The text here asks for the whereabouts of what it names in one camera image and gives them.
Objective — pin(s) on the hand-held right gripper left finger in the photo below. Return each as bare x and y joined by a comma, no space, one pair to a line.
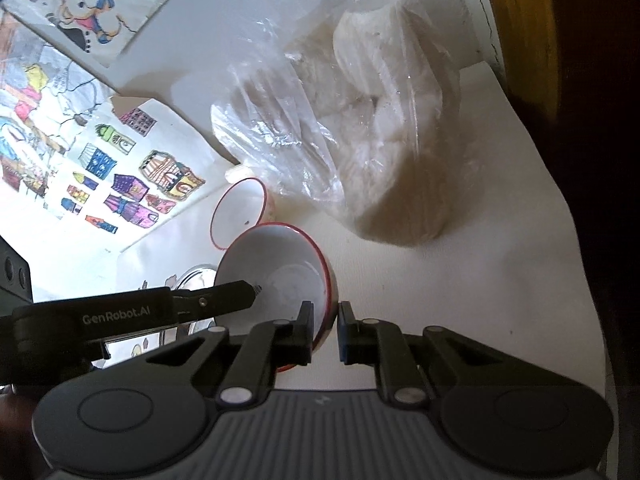
305,327

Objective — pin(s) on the curved wooden frame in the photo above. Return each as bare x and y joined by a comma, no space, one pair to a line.
525,20

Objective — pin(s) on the clear bag of white buns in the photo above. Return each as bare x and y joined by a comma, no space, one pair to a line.
350,125

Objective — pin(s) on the teddy bear drawing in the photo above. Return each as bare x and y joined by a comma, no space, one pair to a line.
95,0

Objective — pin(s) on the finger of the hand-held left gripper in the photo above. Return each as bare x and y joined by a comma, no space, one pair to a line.
220,297

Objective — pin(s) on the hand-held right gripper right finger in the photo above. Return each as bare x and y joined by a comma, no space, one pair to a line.
345,334

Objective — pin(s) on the white red-rimmed bowl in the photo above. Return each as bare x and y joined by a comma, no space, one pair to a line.
237,215
280,270

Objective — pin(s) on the colourful houses drawing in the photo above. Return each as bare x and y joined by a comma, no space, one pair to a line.
130,180

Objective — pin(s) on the white printed tablecloth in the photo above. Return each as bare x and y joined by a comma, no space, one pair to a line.
450,300

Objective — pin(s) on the stainless steel plate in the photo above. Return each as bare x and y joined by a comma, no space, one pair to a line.
197,277

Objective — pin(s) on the seated figure drawing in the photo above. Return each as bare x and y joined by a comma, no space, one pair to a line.
30,110

